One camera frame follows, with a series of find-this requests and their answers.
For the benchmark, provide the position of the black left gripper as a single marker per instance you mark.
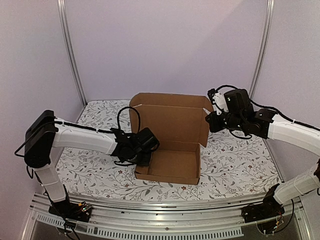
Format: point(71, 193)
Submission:
point(146, 161)

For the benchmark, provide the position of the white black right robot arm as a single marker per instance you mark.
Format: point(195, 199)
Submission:
point(234, 111)

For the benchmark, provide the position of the aluminium left frame post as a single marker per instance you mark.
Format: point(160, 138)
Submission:
point(61, 5)

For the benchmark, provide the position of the aluminium front rail base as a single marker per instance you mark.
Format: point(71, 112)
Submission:
point(115, 219)

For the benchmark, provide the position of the floral patterned table mat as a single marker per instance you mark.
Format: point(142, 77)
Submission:
point(230, 167)

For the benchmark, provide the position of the aluminium right frame post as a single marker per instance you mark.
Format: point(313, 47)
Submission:
point(270, 5)

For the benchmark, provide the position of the brown cardboard box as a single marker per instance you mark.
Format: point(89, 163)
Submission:
point(178, 122)

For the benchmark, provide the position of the aluminium frame post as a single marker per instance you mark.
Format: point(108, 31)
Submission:
point(270, 5)
point(61, 5)

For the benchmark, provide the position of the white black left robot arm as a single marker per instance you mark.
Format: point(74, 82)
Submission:
point(49, 131)

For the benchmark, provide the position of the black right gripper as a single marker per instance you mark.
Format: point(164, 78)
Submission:
point(213, 121)

